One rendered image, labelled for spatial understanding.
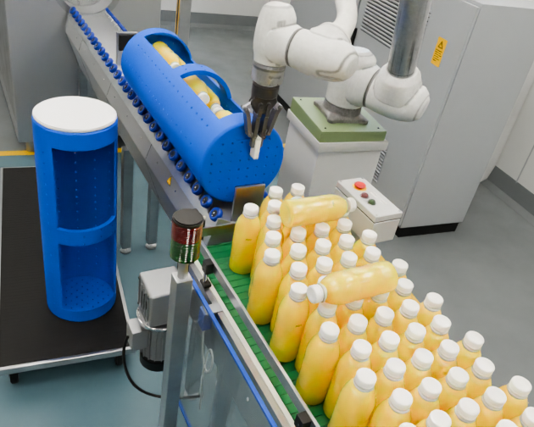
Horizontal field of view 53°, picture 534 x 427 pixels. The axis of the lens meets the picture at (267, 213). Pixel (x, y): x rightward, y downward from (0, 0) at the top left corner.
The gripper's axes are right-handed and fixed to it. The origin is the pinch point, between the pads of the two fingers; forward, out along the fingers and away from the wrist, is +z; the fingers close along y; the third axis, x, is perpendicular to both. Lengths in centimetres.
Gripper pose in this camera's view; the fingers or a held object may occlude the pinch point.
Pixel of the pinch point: (255, 146)
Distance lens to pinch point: 162.6
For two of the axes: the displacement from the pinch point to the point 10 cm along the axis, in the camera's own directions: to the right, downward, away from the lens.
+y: 8.8, -1.4, 4.6
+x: -4.6, -5.5, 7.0
